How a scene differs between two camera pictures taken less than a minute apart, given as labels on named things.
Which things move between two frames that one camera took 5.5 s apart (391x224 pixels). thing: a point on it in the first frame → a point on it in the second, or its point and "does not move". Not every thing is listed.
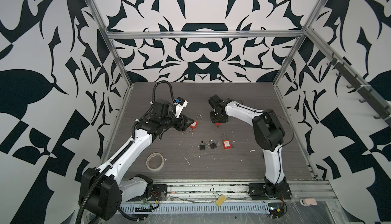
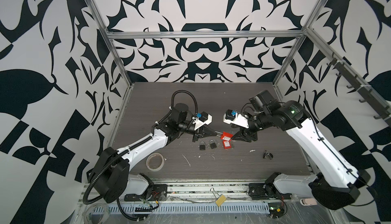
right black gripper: x=212 y=119 → x=244 y=134
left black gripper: x=181 y=124 → x=199 y=134
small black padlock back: x=202 y=145 does not move
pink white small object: x=308 y=201 does not move
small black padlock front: x=213 y=144 does not move
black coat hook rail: x=384 y=109 does not move
